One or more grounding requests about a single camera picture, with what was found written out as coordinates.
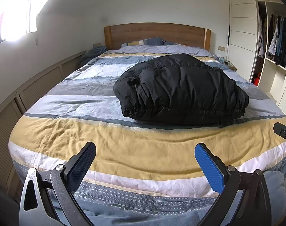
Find white sliding wardrobe door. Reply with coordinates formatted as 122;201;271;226
227;0;258;81

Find striped pillow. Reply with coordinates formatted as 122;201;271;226
121;37;165;48

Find beige radiator cover cabinet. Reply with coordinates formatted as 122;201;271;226
0;51;85;201

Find wooden bedside table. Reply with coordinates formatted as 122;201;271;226
214;55;237;72

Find red bag in wardrobe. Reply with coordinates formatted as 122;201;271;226
252;73;261;86

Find hanging clothes in wardrobe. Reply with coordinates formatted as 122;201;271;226
258;14;286;69

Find wooden headboard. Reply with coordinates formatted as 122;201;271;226
104;22;211;51

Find dark blue-grey blanket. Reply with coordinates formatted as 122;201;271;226
78;46;108;67

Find open white wardrobe shelving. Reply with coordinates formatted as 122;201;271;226
252;0;286;115

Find bright window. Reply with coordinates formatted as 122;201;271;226
0;0;48;43

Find striped duvet cover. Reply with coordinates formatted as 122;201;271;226
8;46;286;225

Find black puffer jacket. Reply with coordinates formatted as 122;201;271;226
113;54;249;127

